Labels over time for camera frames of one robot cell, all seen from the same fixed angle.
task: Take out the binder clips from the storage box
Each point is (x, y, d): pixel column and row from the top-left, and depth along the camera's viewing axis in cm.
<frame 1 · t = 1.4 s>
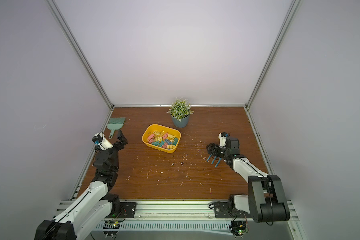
left hand: (114, 132, 77), fingers open
right hand: (212, 145, 90), fingers open
yellow plastic storage box: (162, 137, 101), point 2 cm above the table
potted plant blue-grey pot: (180, 109, 97), point 18 cm above the table
blue garden fork yellow handle: (215, 158, 93), on the table

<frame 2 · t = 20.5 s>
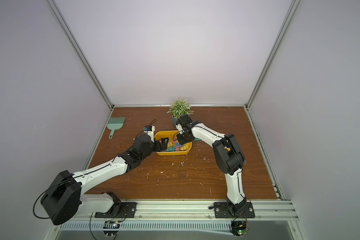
left hand: (164, 138, 84), fingers open
right hand: (182, 137, 95), fingers open
yellow plastic storage box: (174, 147, 97), point 2 cm above the table
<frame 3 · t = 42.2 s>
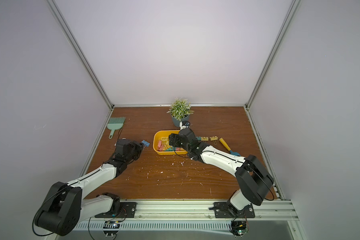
left hand: (146, 141, 88), fingers closed
right hand: (173, 134, 83), fingers open
yellow binder clip: (213, 138, 101), on the table
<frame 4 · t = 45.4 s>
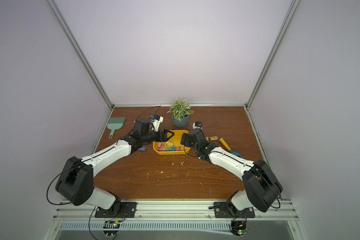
left hand: (172, 133, 83), fingers open
right hand: (188, 134, 86), fingers open
